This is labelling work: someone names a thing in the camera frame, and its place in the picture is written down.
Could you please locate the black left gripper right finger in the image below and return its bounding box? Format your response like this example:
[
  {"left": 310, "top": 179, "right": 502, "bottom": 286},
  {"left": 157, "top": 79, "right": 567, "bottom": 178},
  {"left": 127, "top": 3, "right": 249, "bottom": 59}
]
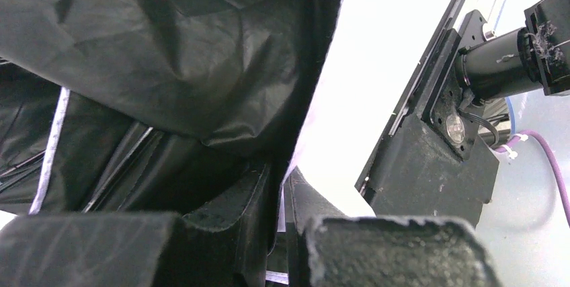
[{"left": 284, "top": 170, "right": 501, "bottom": 286}]

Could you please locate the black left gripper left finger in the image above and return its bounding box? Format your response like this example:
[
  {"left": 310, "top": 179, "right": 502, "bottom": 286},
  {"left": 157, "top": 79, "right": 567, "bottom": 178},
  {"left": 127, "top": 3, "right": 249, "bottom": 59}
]
[{"left": 1, "top": 165, "right": 274, "bottom": 286}]

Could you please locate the lavender folding umbrella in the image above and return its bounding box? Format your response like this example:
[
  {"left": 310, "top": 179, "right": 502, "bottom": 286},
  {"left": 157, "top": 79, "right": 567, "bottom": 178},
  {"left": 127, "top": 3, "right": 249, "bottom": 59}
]
[{"left": 1, "top": 0, "right": 341, "bottom": 214}]

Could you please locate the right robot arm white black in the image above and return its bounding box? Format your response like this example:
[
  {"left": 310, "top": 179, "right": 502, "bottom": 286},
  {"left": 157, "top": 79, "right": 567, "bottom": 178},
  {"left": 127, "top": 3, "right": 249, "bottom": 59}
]
[{"left": 455, "top": 0, "right": 569, "bottom": 100}]

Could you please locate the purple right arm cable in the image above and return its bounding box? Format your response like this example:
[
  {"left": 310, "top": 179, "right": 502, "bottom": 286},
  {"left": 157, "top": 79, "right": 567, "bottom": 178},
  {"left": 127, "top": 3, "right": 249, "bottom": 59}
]
[{"left": 494, "top": 130, "right": 570, "bottom": 228}]

